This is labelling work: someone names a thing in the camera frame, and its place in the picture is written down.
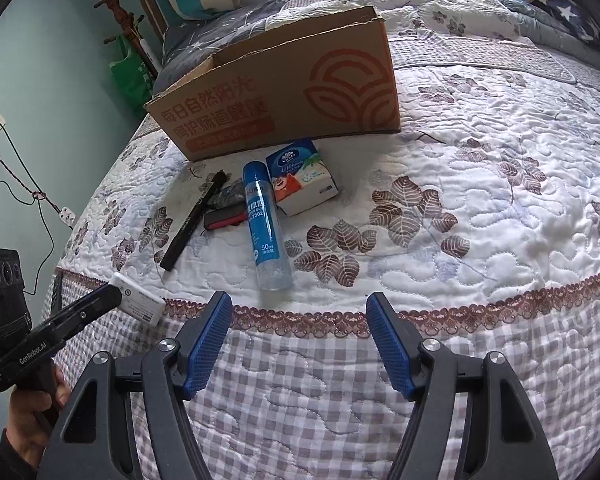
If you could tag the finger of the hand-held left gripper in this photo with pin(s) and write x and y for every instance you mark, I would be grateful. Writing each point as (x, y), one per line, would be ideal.
(90, 305)

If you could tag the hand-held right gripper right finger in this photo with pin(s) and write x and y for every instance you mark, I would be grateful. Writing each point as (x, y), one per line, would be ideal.
(392, 345)

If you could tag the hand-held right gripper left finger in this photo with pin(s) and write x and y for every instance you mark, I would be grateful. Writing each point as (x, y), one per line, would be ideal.
(205, 345)

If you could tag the white charger plug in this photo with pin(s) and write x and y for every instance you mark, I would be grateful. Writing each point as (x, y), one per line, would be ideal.
(140, 302)

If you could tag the blue glue bottle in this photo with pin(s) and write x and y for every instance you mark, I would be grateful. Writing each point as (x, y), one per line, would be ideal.
(262, 220)

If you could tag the brown cardboard box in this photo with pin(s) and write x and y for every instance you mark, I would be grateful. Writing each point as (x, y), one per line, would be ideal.
(280, 85)

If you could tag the person's left hand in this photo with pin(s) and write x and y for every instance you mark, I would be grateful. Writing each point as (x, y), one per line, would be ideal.
(25, 420)

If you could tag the quilted floral bedspread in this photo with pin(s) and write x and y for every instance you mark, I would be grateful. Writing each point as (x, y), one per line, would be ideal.
(430, 240)

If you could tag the black marker pen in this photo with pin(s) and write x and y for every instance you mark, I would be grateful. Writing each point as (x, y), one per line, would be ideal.
(190, 225)

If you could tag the red and black small case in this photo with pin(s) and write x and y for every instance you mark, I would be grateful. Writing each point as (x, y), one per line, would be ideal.
(225, 218)

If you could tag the dark grey small object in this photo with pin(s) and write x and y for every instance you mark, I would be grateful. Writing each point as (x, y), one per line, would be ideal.
(230, 195)

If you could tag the blue white tissue pack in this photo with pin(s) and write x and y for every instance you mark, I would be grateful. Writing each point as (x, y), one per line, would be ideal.
(300, 180)

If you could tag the green bag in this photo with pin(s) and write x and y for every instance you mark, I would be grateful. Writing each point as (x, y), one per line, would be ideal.
(130, 85)

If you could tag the dark blue star quilt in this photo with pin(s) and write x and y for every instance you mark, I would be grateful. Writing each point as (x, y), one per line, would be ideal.
(190, 45)

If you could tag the folded light quilt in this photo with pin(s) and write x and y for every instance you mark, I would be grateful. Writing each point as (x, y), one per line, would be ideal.
(455, 15)

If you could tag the navy star pillow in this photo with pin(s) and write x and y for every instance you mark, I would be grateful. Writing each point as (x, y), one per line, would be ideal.
(575, 15)

